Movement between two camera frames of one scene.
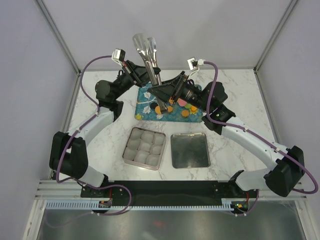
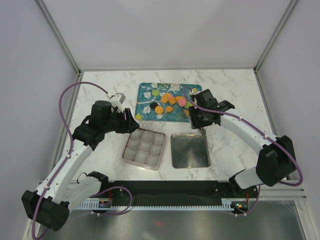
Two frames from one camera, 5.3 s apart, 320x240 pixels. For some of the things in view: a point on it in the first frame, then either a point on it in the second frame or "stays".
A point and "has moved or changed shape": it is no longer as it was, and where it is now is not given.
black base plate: [123, 191] stays
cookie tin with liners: [144, 148] stays
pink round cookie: [181, 102] stays
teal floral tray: [147, 108] stays
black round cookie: [153, 105] stays
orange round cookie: [157, 109] stays
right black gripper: [168, 89] → [195, 122]
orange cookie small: [170, 109] stays
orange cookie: [185, 113] has moved or changed shape
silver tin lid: [189, 150] stays
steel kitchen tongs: [147, 47] → [203, 130]
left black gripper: [138, 74] → [128, 126]
